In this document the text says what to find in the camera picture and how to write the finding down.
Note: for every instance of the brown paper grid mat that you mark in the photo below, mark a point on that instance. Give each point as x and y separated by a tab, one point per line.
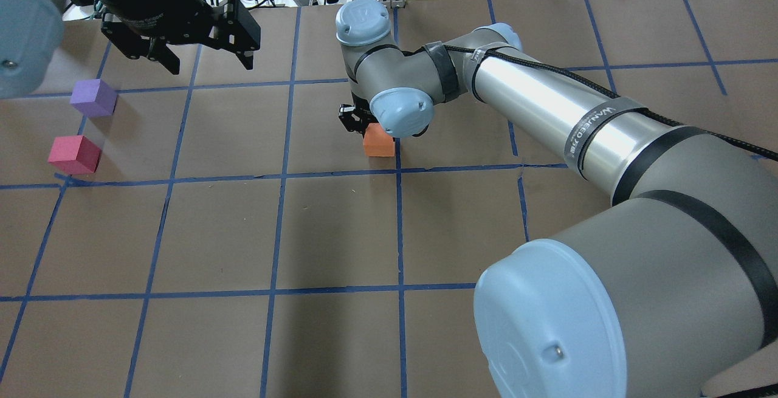
79	253

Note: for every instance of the purple foam cube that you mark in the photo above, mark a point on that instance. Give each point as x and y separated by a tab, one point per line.
94	98

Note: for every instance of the silver robot arm holding side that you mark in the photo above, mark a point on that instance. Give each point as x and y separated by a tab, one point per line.
331	274

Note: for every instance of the orange foam cube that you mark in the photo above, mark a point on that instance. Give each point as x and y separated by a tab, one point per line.
376	142

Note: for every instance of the pink foam cube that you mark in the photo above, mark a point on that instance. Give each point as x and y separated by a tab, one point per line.
74	155

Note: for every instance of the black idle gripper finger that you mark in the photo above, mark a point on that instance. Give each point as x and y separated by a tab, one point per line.
235	30
134	46

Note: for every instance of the black gripper finger holding side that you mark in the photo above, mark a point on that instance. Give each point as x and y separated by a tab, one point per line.
349	117

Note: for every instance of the black gripper body holding side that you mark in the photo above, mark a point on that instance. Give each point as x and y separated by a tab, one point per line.
351	120

